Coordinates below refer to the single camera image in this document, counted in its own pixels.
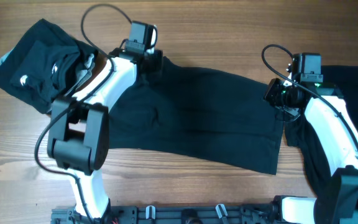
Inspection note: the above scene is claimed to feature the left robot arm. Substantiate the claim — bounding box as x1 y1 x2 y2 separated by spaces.
47 48 163 223

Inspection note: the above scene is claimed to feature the left white rail clip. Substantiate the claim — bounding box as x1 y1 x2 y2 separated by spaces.
145 205 156 220

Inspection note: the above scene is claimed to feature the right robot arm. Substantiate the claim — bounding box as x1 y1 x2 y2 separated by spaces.
264 78 358 223

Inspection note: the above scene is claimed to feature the black t-shirt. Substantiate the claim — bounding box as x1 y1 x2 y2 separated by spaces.
109 58 283 175

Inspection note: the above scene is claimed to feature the white rail clip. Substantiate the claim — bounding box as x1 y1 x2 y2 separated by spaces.
215 203 229 224
145 205 156 220

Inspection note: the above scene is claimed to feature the right white rail clip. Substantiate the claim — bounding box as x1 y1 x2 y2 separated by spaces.
215 203 229 224

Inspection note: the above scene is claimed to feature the folded black clothes stack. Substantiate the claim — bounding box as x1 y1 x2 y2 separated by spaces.
0 19 98 114

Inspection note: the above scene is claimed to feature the black clothes pile right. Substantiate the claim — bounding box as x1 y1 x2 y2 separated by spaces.
284 65 358 195

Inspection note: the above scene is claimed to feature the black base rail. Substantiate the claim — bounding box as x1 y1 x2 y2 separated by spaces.
50 203 291 224

